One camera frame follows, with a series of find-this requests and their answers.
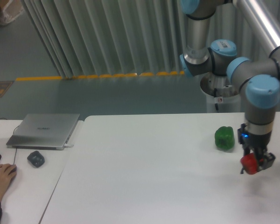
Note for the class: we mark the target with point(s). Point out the pale green pleated curtain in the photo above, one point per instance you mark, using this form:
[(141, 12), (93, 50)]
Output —
[(111, 37)]

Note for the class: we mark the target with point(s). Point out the green bell pepper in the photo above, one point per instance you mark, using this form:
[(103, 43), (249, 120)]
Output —
[(224, 138)]

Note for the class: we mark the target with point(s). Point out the black round controller puck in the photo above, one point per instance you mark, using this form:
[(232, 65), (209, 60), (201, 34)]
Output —
[(36, 159)]

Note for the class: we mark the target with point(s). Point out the silver closed laptop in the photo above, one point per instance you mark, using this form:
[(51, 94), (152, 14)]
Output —
[(44, 131)]

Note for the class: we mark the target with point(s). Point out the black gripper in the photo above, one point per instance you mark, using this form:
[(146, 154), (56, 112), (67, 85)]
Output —
[(250, 141)]

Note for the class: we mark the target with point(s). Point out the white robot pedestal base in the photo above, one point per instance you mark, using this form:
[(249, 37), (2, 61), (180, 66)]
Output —
[(220, 95)]

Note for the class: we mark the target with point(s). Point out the red bell pepper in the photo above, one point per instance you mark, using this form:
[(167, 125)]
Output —
[(250, 163)]

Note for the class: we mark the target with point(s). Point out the person's bare hand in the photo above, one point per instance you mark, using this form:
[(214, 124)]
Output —
[(5, 178)]

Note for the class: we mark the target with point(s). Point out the black computer mouse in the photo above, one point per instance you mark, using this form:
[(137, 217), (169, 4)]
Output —
[(13, 170)]

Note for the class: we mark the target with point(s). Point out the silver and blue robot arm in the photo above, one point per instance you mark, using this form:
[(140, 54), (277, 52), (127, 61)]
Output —
[(257, 82)]

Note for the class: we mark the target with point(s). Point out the plastic wrapped cardboard box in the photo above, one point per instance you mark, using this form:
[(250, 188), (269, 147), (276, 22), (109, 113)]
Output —
[(10, 10)]

